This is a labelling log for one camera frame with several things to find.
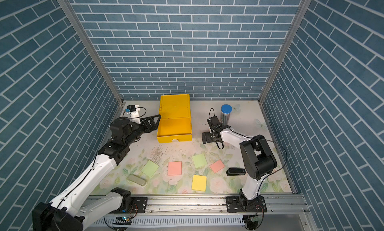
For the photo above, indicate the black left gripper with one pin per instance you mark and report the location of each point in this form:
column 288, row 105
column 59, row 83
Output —
column 153, row 126

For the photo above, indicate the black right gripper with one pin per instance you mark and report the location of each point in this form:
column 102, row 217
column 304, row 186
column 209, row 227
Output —
column 208, row 139

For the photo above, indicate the green sticky note pad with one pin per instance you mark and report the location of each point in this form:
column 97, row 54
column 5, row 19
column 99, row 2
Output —
column 199, row 161
column 149, row 168

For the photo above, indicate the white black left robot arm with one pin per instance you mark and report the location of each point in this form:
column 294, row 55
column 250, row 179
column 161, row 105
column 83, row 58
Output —
column 66, row 213

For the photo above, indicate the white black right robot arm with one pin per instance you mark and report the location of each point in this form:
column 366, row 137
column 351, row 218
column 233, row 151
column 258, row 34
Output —
column 259, row 162

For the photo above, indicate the pink sticky note pad right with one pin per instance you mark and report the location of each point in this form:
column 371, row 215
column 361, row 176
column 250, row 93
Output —
column 217, row 166

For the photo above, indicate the pink sticky note pad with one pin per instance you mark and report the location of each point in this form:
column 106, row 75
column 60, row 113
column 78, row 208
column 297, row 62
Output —
column 174, row 168
column 217, row 166

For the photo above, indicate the pink sticky note pad centre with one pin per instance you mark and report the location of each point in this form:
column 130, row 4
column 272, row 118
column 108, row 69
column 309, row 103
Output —
column 174, row 168

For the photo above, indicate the clear pencil tube blue lid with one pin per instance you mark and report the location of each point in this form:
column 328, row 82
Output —
column 225, row 113

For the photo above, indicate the grey green stapler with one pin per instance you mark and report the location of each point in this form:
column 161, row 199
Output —
column 137, row 180

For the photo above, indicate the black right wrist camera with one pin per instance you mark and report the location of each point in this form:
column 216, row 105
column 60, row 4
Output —
column 213, row 122

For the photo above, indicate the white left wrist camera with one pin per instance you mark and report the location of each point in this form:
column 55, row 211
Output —
column 133, row 113

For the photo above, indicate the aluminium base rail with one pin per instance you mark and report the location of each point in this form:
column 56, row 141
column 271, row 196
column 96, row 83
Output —
column 199, row 212

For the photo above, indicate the aluminium corner post left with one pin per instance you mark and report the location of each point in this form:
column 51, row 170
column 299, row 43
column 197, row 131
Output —
column 80, row 31

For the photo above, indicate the aluminium corner post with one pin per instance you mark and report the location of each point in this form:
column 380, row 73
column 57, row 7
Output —
column 284, row 48
column 80, row 31

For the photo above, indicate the aluminium corner post right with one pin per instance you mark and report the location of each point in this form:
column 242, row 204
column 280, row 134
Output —
column 284, row 48

